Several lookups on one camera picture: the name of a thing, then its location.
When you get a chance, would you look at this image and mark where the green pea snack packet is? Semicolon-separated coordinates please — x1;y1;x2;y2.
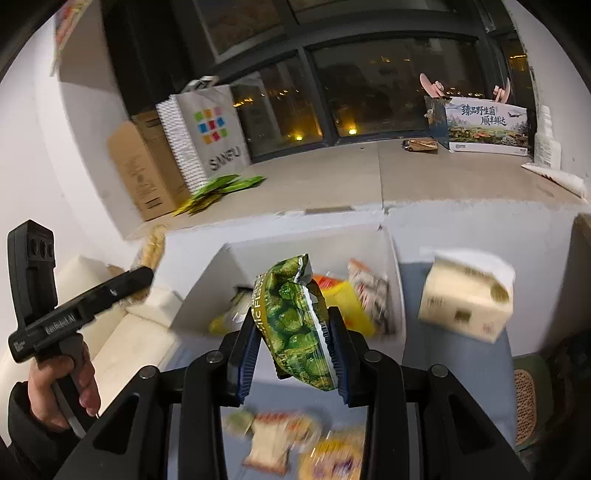
253;253;341;392

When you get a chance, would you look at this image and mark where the pale yellow cracker packet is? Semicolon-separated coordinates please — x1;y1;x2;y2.
139;225;168;273

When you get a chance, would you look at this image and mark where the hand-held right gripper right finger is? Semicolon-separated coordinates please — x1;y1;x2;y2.
323;307;532;480

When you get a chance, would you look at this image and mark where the wall poster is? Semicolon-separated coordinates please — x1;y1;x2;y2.
50;0;90;77

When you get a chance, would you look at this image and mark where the pale green snack bag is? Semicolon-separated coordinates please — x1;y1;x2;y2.
209;288;259;335

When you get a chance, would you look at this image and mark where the rattan chair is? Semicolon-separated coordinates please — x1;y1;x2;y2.
512;355;555;453

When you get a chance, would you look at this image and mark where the white plastic bottle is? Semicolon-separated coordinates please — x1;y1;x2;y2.
533;105;561;169

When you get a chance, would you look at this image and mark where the white tube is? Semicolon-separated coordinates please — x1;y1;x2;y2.
521;161;589;200

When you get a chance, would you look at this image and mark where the wooden counter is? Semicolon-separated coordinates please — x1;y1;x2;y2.
567;213;591;344

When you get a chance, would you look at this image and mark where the landscape printed box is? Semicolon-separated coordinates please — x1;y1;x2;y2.
425;96;529;155

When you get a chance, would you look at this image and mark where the yellow snack packet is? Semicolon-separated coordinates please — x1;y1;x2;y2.
314;274;376;337

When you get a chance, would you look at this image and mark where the cream sofa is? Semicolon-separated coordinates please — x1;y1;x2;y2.
0;255;183;384

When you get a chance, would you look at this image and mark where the pile of green sachets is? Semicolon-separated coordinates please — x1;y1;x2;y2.
172;174;266;217

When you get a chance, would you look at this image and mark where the brown wrapper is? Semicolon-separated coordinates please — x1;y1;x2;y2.
402;137;439;153

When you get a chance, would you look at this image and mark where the person's left hand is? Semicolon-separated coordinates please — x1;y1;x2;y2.
28;336;102;431

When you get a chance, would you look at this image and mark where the brown cardboard box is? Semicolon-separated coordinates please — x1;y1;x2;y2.
107;110;190;222

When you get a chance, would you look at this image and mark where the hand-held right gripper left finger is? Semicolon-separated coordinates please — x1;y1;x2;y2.
58;318;259;480

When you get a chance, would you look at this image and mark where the person's left forearm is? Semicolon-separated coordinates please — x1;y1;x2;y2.
7;382;88;480

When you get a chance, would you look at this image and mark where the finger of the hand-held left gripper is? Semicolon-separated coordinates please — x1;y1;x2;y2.
55;266;155;324

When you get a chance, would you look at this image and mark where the dark blue chip packet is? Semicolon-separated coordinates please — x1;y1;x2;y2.
298;427;368;480

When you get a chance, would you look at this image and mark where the white cardboard box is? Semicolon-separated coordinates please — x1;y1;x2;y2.
168;222;407;365

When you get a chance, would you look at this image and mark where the dark framed window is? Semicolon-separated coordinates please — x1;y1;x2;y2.
104;0;529;162

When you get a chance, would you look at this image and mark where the red and white snack packet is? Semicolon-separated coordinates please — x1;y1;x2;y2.
347;259;397;337

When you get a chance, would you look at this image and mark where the yellow patterned snack bag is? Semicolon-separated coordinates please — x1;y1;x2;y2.
242;412;324;475

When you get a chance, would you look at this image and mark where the beige tissue pack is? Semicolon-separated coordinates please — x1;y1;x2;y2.
418;249;516;343

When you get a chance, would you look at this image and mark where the white shopping bag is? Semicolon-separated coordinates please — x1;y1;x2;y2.
156;76;251;192

